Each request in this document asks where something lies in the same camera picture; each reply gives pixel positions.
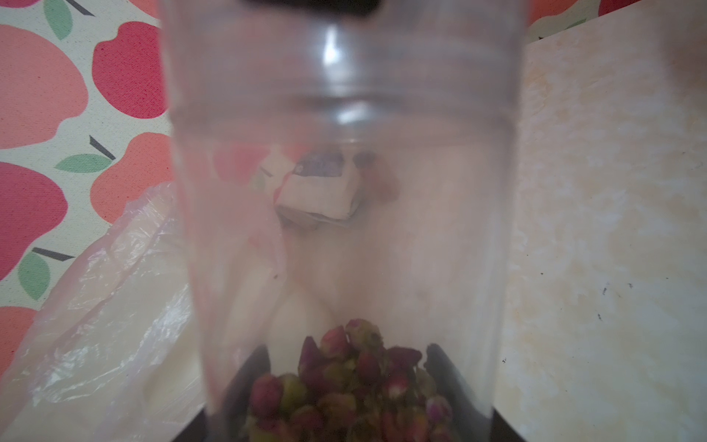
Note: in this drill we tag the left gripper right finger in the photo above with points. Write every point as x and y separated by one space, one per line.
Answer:
470 420

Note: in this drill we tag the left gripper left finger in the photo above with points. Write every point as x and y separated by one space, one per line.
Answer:
227 422

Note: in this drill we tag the clear tea jar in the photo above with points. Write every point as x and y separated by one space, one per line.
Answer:
432 86

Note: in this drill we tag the clear plastic bin liner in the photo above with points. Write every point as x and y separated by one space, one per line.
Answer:
111 355

